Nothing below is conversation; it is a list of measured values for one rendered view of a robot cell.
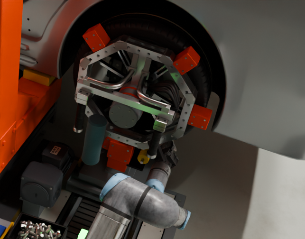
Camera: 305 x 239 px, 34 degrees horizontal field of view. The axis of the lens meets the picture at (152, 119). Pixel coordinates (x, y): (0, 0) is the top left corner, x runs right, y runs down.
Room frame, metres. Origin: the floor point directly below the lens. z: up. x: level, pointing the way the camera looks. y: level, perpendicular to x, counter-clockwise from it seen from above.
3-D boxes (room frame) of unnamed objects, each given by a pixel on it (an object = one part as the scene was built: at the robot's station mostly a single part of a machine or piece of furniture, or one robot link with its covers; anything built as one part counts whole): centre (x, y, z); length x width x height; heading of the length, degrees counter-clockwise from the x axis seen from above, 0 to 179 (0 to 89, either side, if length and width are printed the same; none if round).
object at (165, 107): (1.73, 0.02, 1.03); 0.19 x 0.18 x 0.11; 174
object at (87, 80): (1.75, 0.22, 1.03); 0.19 x 0.18 x 0.11; 174
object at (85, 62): (1.86, 0.11, 0.85); 0.54 x 0.07 x 0.54; 84
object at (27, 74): (2.05, 0.60, 0.70); 0.14 x 0.14 x 0.05; 84
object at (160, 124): (1.64, -0.04, 0.93); 0.09 x 0.05 x 0.05; 174
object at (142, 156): (1.95, -0.02, 0.51); 0.29 x 0.06 x 0.06; 174
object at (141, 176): (2.03, 0.09, 0.32); 0.40 x 0.30 x 0.28; 84
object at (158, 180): (1.57, -0.09, 0.62); 0.12 x 0.09 x 0.10; 174
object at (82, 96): (1.67, 0.30, 0.93); 0.09 x 0.05 x 0.05; 174
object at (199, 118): (1.84, -0.21, 0.85); 0.09 x 0.08 x 0.07; 84
